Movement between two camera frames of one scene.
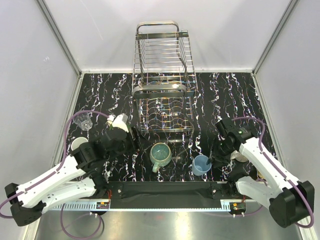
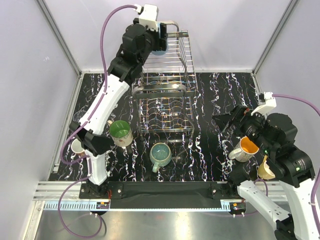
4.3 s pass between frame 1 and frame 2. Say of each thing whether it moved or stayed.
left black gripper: moved
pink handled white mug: stayed
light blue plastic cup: moved
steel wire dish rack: stayed
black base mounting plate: stayed
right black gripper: moved
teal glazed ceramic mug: stayed
